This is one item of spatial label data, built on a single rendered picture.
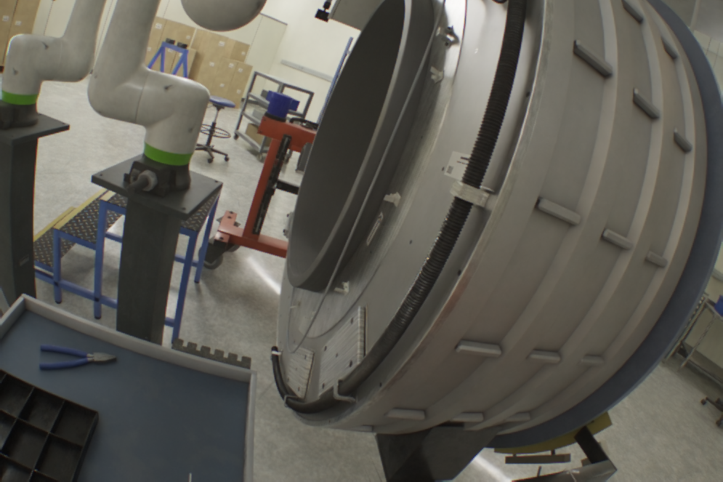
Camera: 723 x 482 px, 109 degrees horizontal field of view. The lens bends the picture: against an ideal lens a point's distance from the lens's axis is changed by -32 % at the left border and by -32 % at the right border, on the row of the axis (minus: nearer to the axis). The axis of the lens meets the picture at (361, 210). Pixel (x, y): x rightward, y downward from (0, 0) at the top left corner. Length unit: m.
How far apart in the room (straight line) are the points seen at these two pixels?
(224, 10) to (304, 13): 9.33
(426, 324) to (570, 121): 0.26
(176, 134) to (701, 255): 1.03
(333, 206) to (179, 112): 0.69
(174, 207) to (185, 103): 0.23
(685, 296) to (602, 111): 0.36
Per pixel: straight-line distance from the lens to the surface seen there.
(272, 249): 2.30
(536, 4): 0.45
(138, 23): 0.86
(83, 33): 1.24
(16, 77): 1.19
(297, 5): 10.10
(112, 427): 0.73
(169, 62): 7.55
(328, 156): 1.38
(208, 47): 7.80
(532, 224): 0.40
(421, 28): 0.70
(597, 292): 0.53
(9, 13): 7.05
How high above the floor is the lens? 1.27
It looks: 17 degrees down
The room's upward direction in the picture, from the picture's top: 23 degrees clockwise
